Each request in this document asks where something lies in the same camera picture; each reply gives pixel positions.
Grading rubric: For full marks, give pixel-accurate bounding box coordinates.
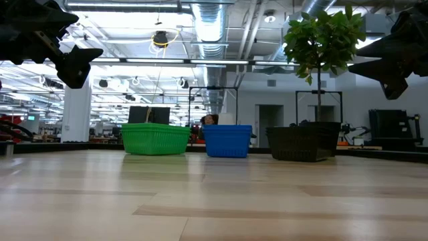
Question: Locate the long ceiling light strip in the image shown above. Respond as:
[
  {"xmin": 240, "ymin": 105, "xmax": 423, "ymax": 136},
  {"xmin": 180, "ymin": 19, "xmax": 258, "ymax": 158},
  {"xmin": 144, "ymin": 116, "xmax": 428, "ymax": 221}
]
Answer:
[{"xmin": 0, "ymin": 56, "xmax": 355, "ymax": 68}]

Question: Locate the black metal frame stand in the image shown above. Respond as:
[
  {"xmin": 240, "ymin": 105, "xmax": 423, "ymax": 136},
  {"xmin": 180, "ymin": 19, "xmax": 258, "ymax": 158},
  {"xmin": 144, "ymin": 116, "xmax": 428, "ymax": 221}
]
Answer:
[
  {"xmin": 189, "ymin": 86, "xmax": 239, "ymax": 127},
  {"xmin": 296, "ymin": 90, "xmax": 344, "ymax": 125}
]

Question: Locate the white building pillar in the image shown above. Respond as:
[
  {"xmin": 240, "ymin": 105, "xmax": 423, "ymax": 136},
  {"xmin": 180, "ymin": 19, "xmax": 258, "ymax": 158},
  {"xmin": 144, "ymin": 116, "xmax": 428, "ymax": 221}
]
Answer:
[{"xmin": 61, "ymin": 75, "xmax": 93, "ymax": 143}]

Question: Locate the red and black machine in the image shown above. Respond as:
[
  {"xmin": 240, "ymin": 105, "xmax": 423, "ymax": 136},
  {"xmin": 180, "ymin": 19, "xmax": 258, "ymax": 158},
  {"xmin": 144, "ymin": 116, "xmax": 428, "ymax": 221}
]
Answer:
[{"xmin": 0, "ymin": 113, "xmax": 34, "ymax": 143}]

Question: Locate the green leafy indoor tree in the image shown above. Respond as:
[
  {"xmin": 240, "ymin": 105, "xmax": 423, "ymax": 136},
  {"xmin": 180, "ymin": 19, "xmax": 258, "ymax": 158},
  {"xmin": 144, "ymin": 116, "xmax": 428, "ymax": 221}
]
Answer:
[{"xmin": 283, "ymin": 3, "xmax": 367, "ymax": 123}]

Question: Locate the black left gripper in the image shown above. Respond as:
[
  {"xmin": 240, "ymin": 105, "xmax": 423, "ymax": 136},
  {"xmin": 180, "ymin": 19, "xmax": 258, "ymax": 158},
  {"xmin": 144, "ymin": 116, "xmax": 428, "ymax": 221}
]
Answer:
[{"xmin": 0, "ymin": 0, "xmax": 104, "ymax": 90}]

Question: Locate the silver ceiling air duct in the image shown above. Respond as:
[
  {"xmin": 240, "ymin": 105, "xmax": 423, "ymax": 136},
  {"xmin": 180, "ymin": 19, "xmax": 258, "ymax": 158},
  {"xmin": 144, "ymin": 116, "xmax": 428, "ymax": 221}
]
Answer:
[{"xmin": 192, "ymin": 3, "xmax": 230, "ymax": 114}]

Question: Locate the large green plastic basket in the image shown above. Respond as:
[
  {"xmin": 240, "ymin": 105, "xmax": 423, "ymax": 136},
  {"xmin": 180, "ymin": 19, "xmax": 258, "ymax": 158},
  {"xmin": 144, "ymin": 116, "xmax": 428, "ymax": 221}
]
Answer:
[{"xmin": 120, "ymin": 127, "xmax": 191, "ymax": 155}]

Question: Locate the grey doorway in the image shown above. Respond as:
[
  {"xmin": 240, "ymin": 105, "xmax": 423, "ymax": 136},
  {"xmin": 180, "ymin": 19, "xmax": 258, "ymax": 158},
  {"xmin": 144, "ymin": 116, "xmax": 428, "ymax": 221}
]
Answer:
[{"xmin": 255, "ymin": 104, "xmax": 284, "ymax": 148}]

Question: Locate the white monitor back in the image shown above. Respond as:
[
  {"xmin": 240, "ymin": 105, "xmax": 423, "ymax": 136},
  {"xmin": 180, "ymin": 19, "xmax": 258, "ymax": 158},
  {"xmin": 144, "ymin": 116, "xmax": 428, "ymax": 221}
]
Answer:
[{"xmin": 218, "ymin": 112, "xmax": 235, "ymax": 127}]

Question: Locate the black equipment rack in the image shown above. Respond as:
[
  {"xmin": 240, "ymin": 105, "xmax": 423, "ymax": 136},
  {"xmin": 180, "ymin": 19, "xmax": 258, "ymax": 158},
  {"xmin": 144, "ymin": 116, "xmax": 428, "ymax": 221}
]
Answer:
[{"xmin": 368, "ymin": 108, "xmax": 425, "ymax": 151}]

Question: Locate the large black plastic basket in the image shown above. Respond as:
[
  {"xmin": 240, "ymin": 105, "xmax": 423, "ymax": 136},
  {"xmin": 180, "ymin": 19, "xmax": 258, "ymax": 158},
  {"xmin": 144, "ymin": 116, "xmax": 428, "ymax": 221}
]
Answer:
[{"xmin": 266, "ymin": 126, "xmax": 332, "ymax": 163}]

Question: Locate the black computer monitor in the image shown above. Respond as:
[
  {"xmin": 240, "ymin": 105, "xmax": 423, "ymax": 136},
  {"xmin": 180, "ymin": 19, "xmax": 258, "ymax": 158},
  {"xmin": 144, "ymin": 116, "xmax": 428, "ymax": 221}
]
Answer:
[{"xmin": 127, "ymin": 106, "xmax": 171, "ymax": 125}]

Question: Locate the large blue plastic basket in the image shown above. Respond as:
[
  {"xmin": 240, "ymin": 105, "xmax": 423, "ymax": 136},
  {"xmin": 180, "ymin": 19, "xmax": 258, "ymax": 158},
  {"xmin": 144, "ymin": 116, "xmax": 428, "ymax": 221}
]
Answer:
[{"xmin": 203, "ymin": 125, "xmax": 253, "ymax": 159}]

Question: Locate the person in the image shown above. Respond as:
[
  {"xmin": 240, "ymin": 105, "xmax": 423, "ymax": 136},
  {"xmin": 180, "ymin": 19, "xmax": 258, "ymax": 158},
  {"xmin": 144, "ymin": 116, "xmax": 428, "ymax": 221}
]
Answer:
[{"xmin": 199, "ymin": 114, "xmax": 220, "ymax": 127}]

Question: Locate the black hanging cable reel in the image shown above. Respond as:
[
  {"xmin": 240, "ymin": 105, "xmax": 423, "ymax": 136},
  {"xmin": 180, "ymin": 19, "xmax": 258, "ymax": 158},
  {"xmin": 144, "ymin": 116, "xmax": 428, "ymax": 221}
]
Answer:
[{"xmin": 152, "ymin": 30, "xmax": 169, "ymax": 48}]

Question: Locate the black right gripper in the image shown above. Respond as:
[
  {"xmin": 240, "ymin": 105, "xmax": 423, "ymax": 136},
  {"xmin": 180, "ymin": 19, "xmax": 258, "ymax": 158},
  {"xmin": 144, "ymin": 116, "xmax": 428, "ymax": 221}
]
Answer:
[{"xmin": 347, "ymin": 0, "xmax": 428, "ymax": 100}]

